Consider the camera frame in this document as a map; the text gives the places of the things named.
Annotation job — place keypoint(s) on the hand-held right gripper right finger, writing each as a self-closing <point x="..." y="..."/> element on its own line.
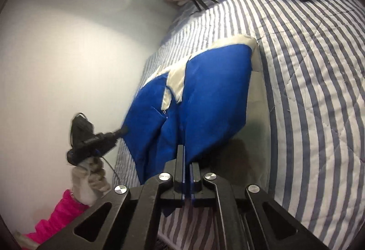
<point x="195" y="173"/>

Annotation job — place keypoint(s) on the beige and blue jacket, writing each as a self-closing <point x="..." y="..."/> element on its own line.
<point x="216" y="90"/>

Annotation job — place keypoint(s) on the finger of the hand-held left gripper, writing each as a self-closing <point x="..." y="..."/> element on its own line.
<point x="121" y="133"/>

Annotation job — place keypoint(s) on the person's left hand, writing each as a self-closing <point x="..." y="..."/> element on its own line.
<point x="91" y="181"/>

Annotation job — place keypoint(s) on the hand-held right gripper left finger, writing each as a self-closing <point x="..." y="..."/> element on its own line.
<point x="179" y="158"/>

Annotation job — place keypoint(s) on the blue striped blanket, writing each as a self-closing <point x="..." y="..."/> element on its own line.
<point x="313" y="96"/>

